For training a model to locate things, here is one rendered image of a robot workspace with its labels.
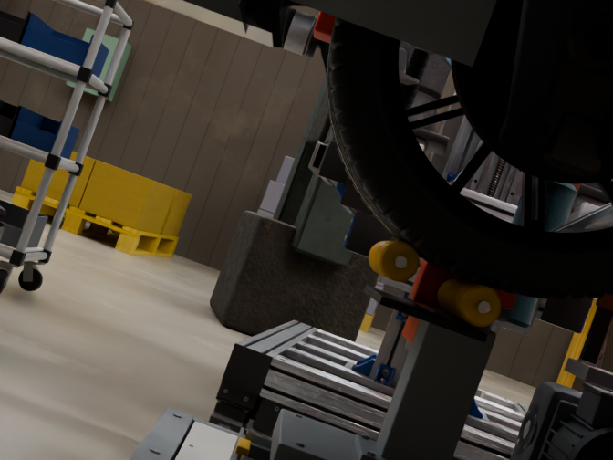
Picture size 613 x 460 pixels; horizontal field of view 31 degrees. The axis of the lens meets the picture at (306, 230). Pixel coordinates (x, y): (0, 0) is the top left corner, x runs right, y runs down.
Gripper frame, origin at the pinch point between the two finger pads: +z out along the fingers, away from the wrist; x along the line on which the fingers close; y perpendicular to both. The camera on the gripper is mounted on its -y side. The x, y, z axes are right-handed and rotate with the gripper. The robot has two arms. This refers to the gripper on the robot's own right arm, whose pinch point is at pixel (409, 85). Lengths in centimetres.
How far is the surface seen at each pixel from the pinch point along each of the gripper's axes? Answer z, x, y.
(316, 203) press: -6, 282, -17
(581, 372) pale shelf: 53, 18, -40
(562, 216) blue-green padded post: 31.6, -15.5, -14.8
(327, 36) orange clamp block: -16.6, -26.7, -1.5
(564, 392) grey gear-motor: 41, -18, -43
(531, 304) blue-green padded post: 31.8, -15.1, -30.8
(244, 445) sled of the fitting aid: -7, -42, -65
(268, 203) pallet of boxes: -35, 613, -18
